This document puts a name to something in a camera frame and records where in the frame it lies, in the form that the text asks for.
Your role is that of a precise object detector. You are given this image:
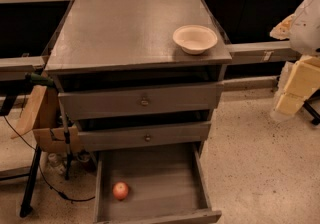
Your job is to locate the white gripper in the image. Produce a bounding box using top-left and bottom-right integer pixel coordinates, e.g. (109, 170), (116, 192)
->
(273, 55), (320, 117)

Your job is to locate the red apple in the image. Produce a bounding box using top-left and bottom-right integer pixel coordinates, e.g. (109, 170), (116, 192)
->
(112, 182), (129, 200)

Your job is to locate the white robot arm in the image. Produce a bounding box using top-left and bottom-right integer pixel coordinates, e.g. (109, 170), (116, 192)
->
(270, 0), (320, 121)

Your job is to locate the grey middle drawer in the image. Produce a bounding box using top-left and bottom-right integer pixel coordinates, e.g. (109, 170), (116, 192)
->
(78, 121), (211, 151)

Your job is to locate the grey wooden drawer cabinet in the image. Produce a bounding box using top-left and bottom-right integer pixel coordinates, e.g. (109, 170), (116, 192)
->
(44, 0), (233, 156)

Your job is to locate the grey open bottom drawer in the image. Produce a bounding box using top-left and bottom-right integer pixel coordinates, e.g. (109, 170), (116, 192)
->
(93, 143), (221, 224)

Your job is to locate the grey top drawer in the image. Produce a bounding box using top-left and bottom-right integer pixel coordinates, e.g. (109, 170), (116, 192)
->
(59, 82), (223, 120)

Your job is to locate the black floor bar stand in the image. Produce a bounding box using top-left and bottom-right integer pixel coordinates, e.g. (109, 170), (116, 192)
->
(303, 90), (320, 126)

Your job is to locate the white paper bowl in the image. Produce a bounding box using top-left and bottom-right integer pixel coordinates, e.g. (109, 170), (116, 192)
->
(173, 25), (218, 55)

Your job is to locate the black tripod stand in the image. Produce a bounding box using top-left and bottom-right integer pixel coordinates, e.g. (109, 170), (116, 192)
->
(20, 114), (73, 218)

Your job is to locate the grey metal rail right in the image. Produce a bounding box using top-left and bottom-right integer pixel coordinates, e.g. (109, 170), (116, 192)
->
(227, 41), (301, 65)

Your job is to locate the grey metal rail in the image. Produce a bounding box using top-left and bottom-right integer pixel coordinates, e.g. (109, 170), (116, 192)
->
(0, 56), (48, 81)
(227, 41), (301, 65)

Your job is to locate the black cable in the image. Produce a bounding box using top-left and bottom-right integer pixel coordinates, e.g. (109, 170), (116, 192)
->
(2, 114), (96, 203)

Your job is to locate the green handled tool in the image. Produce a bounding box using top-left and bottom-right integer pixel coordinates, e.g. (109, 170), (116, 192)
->
(25, 73), (55, 88)

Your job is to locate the grey metal rail left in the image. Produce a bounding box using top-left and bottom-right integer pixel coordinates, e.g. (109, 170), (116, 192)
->
(0, 56), (48, 81)

